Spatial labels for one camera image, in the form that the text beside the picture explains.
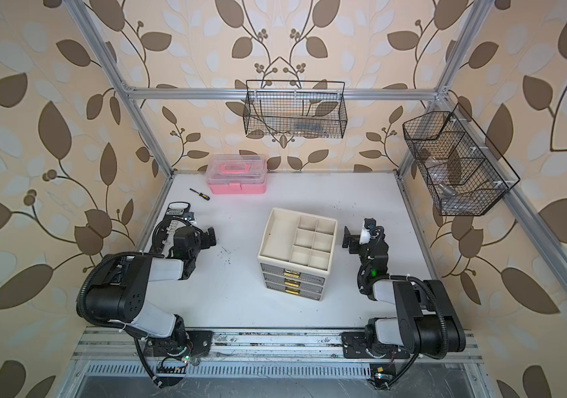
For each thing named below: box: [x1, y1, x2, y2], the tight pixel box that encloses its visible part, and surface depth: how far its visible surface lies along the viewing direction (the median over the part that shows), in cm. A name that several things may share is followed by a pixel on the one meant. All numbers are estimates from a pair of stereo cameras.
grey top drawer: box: [260, 262, 326, 287], surface depth 69 cm
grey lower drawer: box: [265, 281, 324, 301], surface depth 81 cm
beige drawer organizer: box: [256, 207, 338, 301], surface depth 72 cm
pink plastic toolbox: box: [205, 154, 268, 195], surface depth 113 cm
